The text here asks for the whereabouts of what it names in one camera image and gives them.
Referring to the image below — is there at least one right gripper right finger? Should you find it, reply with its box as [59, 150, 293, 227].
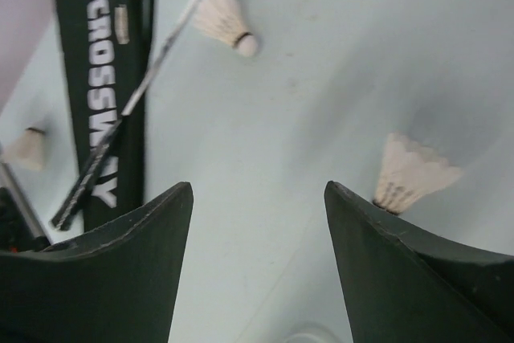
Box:
[324, 182, 513, 342]

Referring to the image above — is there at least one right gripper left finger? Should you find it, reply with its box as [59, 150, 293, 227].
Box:
[1, 182, 194, 343]

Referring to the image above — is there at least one shuttlecock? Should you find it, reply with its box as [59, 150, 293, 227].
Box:
[194, 0, 259, 57]
[1, 127, 46, 171]
[372, 133, 463, 216]

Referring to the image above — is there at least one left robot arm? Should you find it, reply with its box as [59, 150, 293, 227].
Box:
[1, 150, 51, 251]

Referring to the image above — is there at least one left white badminton racket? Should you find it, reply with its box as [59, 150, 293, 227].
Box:
[51, 0, 201, 231]

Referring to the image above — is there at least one black racket cover bag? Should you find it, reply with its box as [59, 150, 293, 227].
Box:
[55, 0, 154, 231]

